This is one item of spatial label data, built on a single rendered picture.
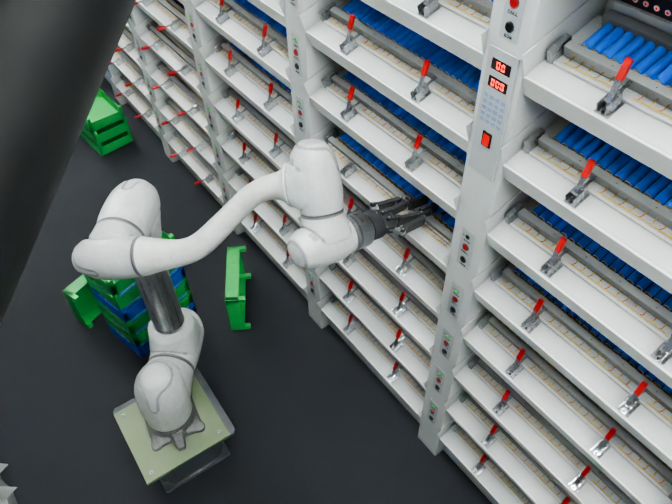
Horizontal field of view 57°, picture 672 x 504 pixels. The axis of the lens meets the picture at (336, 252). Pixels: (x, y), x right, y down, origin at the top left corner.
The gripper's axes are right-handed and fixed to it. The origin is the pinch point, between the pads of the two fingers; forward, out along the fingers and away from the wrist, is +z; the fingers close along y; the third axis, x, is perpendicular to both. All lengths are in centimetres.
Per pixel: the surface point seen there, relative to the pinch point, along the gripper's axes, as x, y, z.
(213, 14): -13, 106, -5
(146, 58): 38, 186, 4
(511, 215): -16.0, -26.5, -3.2
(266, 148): 27, 78, 2
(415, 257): 22.9, 2.7, 6.2
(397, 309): 44.9, 3.2, 5.3
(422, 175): -11.7, -1.1, -5.3
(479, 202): -17.5, -20.9, -8.3
